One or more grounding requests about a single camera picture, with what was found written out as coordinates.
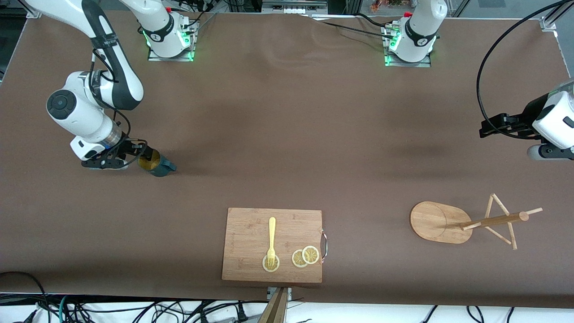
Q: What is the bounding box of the yellow plastic fork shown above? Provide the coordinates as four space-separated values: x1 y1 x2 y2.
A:
266 217 277 269

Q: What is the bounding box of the white power strip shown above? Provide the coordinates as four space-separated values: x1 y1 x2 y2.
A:
261 1 329 14

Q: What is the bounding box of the thick black looping cable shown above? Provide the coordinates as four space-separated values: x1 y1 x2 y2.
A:
476 0 574 140

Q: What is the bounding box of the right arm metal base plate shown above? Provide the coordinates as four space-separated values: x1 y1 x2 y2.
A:
147 18 198 62

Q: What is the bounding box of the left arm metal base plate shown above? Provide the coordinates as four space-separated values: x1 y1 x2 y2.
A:
382 22 432 68

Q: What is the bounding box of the brown table cover mat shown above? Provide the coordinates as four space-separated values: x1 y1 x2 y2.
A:
0 11 574 310

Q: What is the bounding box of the wooden post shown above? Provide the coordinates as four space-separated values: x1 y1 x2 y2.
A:
257 287 288 323

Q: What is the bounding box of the wooden mug rack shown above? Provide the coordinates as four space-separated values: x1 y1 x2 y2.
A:
409 193 544 251

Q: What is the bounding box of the bamboo cutting board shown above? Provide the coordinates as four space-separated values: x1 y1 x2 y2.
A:
222 207 328 284

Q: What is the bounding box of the teal mug yellow inside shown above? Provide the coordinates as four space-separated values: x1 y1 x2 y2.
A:
137 149 177 178

